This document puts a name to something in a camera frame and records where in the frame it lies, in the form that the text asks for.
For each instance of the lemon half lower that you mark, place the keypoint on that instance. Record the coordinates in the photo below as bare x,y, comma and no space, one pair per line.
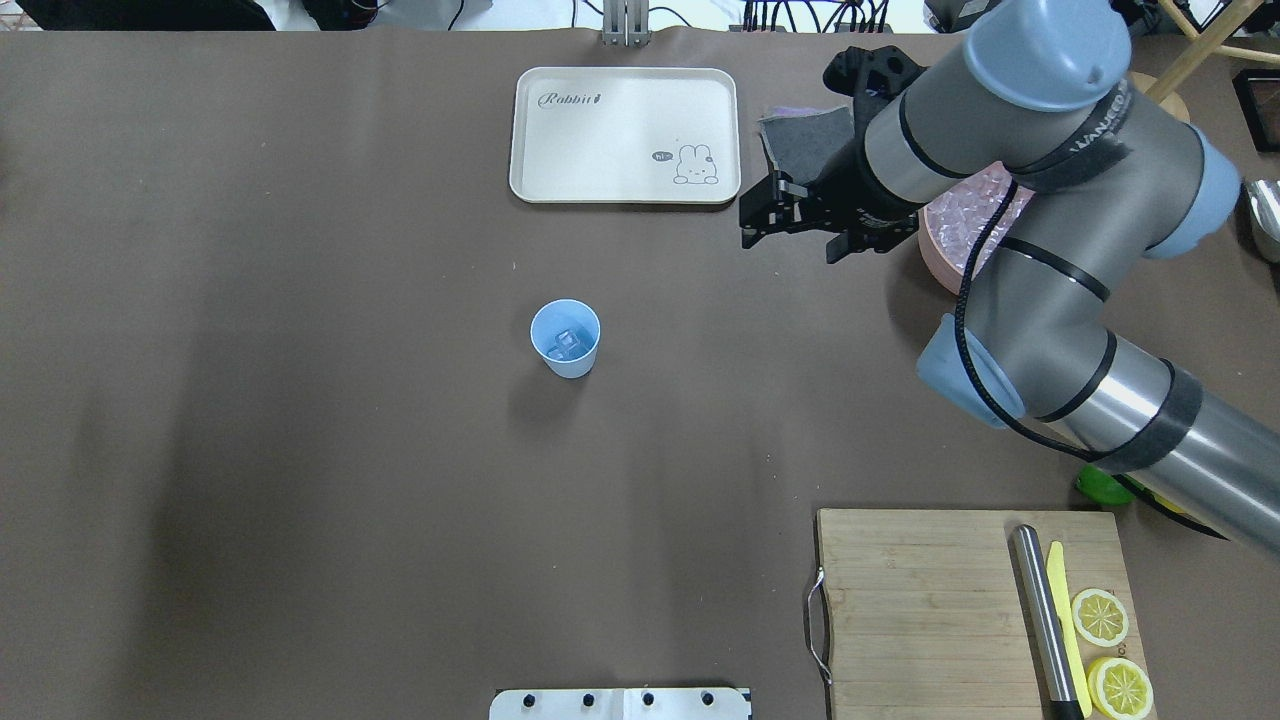
1120,689

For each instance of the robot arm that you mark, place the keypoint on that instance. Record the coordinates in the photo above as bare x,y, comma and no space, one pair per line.
1042,88

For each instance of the steel ice scoop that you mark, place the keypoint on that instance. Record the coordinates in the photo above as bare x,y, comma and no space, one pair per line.
1262,199

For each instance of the light blue plastic cup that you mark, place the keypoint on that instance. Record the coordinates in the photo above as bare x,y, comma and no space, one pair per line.
561,314

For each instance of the yellow plastic knife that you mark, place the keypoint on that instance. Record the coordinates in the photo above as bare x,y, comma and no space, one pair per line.
1060,597

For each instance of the green lime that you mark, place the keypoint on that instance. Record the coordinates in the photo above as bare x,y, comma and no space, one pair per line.
1102,488

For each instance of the pink bowl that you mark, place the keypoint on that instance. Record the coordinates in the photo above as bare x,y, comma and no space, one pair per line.
944,272

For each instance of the pile of clear ice cubes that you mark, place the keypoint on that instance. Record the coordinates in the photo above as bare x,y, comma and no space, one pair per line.
955,219

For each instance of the steel muddler rod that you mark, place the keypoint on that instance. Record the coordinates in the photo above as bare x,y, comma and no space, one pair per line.
1046,626

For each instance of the grey folded cloth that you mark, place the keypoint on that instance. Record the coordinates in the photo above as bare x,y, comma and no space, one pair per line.
799,142

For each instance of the wooden cutting board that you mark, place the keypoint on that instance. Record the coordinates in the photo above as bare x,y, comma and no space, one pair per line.
924,618

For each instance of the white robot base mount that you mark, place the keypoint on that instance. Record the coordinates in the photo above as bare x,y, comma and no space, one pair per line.
623,703

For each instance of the cream rabbit tray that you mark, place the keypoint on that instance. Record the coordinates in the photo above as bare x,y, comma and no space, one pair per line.
625,135

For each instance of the lemon half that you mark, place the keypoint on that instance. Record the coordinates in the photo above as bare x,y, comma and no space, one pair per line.
1120,689
1100,617

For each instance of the lemon half upper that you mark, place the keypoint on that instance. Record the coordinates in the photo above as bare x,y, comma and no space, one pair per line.
1100,617

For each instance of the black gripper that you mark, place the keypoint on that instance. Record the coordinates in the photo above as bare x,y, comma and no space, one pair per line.
857,192

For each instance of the wooden glass stand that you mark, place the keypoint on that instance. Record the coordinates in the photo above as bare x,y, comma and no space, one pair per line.
1202,43

